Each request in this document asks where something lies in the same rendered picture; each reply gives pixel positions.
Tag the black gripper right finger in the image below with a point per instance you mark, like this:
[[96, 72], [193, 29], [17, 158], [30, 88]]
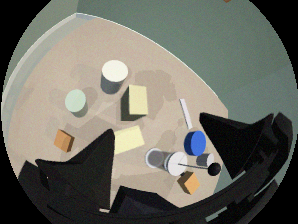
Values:
[[234, 141]]

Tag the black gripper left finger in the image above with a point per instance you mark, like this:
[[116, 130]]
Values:
[[89, 172]]

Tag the white cylinder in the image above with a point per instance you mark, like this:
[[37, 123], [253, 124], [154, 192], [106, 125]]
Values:
[[113, 75]]

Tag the small orange-brown cube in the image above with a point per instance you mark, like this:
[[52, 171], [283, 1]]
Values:
[[64, 141]]

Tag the grey cylinder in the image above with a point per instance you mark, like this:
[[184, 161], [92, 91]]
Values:
[[205, 159]]

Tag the tan rectangular box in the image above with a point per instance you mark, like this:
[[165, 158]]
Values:
[[189, 182]]

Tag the blue cylinder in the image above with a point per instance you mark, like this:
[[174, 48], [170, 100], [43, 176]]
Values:
[[195, 143]]

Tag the light grey flat bar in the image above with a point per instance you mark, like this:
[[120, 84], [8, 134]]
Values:
[[186, 113]]

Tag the pale yellow block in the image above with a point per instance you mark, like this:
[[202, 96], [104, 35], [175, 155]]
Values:
[[134, 103], [127, 139]]

